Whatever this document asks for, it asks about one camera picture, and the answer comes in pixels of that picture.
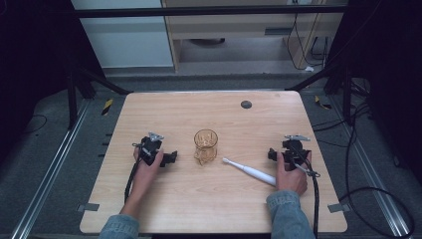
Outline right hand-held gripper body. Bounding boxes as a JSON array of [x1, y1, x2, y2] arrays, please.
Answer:
[[281, 133, 314, 172]]

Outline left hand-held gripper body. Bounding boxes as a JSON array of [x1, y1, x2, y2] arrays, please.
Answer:
[[131, 131, 166, 167]]

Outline white electric toothbrush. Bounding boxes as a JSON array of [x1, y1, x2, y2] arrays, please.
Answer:
[[221, 156, 278, 187]]

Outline clear glass cup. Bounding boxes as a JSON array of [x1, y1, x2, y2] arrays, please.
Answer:
[[193, 128, 219, 166]]

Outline person's left hand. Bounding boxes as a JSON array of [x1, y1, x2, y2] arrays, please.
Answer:
[[131, 147, 165, 201]]

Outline person's right hand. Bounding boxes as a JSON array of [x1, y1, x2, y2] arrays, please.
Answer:
[[275, 151, 310, 196]]

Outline yellow black tape strip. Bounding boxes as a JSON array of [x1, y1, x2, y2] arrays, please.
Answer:
[[101, 98, 114, 117], [314, 95, 332, 111]]

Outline black metal stand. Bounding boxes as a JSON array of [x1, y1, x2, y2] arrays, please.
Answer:
[[284, 62, 371, 126], [64, 61, 134, 131]]

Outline white cabinet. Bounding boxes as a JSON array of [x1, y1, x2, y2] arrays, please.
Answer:
[[70, 0, 175, 70]]

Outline black curtain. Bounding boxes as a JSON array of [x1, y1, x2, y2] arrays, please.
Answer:
[[322, 0, 422, 187], [0, 0, 107, 163]]

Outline light wooden desk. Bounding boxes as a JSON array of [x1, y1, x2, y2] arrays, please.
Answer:
[[160, 0, 348, 74]]

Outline left hand-held gripper cable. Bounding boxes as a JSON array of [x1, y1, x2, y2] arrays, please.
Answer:
[[123, 155, 144, 204]]

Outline hand-held gripper cable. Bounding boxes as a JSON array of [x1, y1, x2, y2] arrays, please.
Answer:
[[292, 145, 321, 239], [123, 155, 144, 204]]

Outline right hand-held gripper cable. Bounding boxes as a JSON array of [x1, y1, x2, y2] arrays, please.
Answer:
[[292, 145, 321, 239]]

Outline black floor cable loop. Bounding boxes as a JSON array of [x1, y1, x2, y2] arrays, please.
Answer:
[[312, 102, 416, 239]]

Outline grey table bracket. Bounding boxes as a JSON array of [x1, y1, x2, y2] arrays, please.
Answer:
[[326, 202, 351, 214], [77, 202, 101, 213]]

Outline metal floor rail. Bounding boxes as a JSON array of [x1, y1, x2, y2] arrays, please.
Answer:
[[10, 99, 92, 239], [327, 95, 413, 239]]

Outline black hanging cables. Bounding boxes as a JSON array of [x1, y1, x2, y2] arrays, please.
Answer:
[[286, 12, 333, 72]]

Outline thin black floor cable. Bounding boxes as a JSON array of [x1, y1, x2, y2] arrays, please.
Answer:
[[22, 114, 49, 135]]

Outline black horizontal frame bar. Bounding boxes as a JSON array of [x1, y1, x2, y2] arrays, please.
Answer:
[[70, 5, 348, 19]]

